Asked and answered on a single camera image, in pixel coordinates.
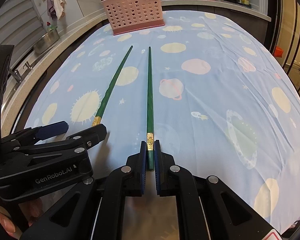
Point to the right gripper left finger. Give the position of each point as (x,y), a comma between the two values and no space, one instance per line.
(129,180)

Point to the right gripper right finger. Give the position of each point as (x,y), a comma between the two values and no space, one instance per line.
(171,179)

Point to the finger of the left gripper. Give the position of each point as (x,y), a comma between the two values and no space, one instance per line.
(90,136)
(31,136)

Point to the green chopstick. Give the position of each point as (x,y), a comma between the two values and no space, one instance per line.
(104,101)
(150,114)

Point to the person's left hand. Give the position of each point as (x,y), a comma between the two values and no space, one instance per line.
(32,210)

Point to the sink faucet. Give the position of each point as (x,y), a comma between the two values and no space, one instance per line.
(20,77)

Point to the blue planet-pattern tablecloth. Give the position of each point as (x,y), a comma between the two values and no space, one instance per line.
(222,105)

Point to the steel pot on counter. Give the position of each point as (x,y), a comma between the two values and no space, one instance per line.
(46,41)

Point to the green dish soap bottle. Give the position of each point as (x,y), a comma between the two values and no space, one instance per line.
(50,27)

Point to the purple hanging towel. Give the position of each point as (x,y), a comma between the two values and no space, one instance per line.
(51,10)

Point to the pink hanging towel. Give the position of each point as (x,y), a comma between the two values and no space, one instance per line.
(59,8)

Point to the pink perforated utensil holder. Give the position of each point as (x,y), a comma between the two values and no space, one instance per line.
(132,15)

